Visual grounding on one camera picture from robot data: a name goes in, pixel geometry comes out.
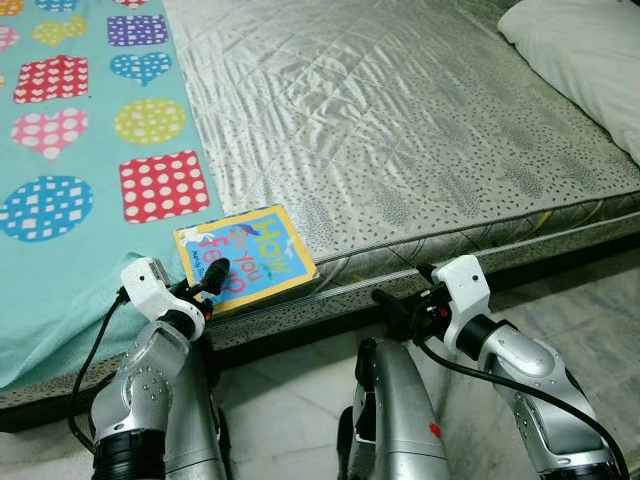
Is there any white pillow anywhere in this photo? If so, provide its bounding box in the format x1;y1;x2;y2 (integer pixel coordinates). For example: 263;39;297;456
497;0;640;167

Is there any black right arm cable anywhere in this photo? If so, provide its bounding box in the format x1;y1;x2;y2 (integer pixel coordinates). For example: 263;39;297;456
414;335;632;472

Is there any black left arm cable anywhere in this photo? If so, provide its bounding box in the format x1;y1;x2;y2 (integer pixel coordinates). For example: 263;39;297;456
68;290;132;452

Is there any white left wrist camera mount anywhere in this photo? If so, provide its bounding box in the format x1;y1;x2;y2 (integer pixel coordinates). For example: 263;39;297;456
120;257;207;327

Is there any teal heart-print blanket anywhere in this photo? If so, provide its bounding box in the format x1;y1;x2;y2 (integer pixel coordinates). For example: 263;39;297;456
0;0;227;392

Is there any silver robot right leg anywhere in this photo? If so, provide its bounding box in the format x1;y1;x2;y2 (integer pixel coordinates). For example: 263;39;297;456
340;338;452;480

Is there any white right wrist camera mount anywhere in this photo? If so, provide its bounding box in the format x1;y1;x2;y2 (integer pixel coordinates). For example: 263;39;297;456
432;255;494;347

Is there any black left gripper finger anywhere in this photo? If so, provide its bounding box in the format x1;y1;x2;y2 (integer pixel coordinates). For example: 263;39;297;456
195;257;234;299

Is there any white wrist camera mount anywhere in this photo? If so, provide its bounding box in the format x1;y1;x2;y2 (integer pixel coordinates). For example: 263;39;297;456
432;255;494;347
120;257;207;327

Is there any colourful children's book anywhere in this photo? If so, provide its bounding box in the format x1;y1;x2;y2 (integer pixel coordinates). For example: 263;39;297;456
172;204;320;320

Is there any grey patterned mattress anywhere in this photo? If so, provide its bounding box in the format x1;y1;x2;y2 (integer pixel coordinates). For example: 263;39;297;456
0;0;640;412

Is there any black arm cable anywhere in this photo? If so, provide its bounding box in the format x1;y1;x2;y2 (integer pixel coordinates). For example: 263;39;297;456
414;335;632;472
68;290;132;452

